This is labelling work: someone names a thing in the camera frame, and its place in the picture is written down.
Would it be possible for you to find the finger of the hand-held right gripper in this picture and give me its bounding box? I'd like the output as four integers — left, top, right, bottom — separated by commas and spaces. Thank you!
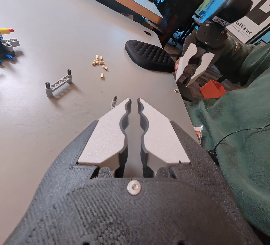
175, 42, 198, 83
185, 52, 216, 87

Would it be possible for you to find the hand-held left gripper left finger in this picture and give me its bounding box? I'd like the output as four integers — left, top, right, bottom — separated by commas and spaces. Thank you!
77, 98, 132, 177

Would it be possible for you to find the orange bag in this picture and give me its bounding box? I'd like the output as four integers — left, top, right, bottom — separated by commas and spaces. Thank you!
199, 80, 227, 99

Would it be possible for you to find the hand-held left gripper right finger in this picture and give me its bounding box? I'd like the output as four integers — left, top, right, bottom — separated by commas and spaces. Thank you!
137, 98, 191, 177

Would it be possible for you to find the pile of tan lego pins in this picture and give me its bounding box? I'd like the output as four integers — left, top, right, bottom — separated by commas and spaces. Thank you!
92, 54, 109, 80

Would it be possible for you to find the black cord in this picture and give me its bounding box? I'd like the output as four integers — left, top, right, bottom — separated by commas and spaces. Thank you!
208, 123, 270, 158

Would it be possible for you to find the black office chair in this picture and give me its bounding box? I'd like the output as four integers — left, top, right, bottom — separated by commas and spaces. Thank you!
157, 0, 212, 48

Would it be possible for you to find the small clear packet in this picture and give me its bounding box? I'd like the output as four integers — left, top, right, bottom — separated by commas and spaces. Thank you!
193, 124, 204, 145

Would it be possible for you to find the black chair armrest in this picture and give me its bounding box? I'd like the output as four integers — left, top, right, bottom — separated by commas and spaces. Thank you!
124, 40, 178, 73

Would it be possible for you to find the person's right forearm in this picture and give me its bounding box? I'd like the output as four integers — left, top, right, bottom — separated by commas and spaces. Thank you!
213, 35, 256, 85

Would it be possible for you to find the black framed tag sign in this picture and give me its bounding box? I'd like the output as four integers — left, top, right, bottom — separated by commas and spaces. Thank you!
227, 0, 270, 45

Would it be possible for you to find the lego car chassis assembly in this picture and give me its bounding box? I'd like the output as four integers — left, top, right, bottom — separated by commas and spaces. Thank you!
0, 28, 20, 65

